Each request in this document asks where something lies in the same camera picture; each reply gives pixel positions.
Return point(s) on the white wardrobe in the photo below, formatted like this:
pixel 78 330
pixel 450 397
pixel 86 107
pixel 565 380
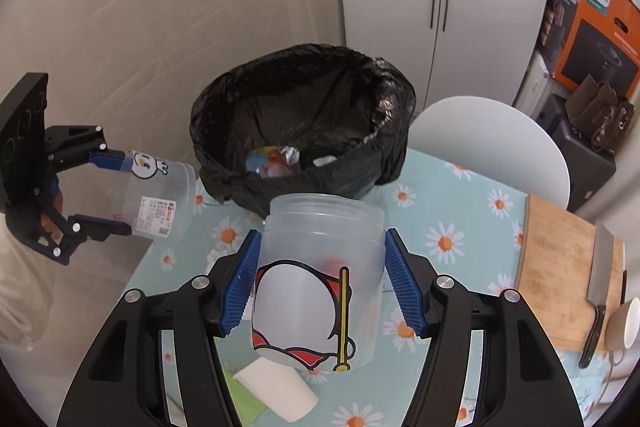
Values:
pixel 480 7

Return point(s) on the brown handbag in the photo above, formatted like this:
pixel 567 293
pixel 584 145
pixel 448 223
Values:
pixel 590 107

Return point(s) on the daisy print tablecloth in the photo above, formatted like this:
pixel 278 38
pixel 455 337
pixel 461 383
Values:
pixel 475 227

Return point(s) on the person's left hand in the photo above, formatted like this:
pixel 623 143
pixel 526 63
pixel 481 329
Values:
pixel 48 223

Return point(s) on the wooden cutting board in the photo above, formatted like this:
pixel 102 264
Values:
pixel 555 267

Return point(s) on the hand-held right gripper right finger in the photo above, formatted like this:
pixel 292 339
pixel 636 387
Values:
pixel 405 287

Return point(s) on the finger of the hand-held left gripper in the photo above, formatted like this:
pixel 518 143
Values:
pixel 107 228
pixel 107 160

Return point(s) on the white paper cup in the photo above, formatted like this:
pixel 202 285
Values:
pixel 275 389

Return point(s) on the foil wrapper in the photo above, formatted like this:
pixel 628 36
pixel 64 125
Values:
pixel 270 162

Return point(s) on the clear plastic cup cartoon print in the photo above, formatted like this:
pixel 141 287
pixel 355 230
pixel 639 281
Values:
pixel 320 247

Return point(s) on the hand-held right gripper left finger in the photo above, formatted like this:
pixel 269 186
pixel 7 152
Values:
pixel 240 287

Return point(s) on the white chair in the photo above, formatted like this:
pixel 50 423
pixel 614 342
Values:
pixel 490 142

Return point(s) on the black stool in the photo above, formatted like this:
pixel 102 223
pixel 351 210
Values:
pixel 575 177

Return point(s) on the trash bin with black bag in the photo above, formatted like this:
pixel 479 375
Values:
pixel 310 82

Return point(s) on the orange cardboard box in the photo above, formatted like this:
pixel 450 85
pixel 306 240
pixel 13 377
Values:
pixel 600 57

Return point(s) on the clear plastic cup pink label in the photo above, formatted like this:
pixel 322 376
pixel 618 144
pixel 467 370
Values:
pixel 160 192

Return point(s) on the beige mug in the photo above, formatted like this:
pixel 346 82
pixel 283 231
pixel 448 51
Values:
pixel 625 322

